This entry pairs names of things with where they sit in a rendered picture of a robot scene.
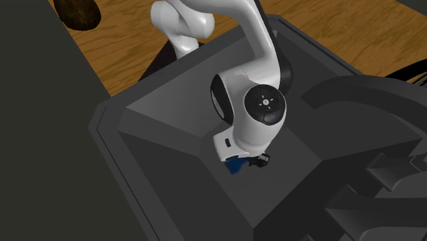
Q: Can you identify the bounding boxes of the blue small object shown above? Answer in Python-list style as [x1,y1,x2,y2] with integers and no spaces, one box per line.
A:
[224,157,250,175]

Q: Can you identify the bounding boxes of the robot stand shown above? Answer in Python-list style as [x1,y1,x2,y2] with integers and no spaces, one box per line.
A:
[138,39,206,83]

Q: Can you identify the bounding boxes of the dark brown round object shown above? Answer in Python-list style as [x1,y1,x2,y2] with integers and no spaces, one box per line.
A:
[53,0,102,32]

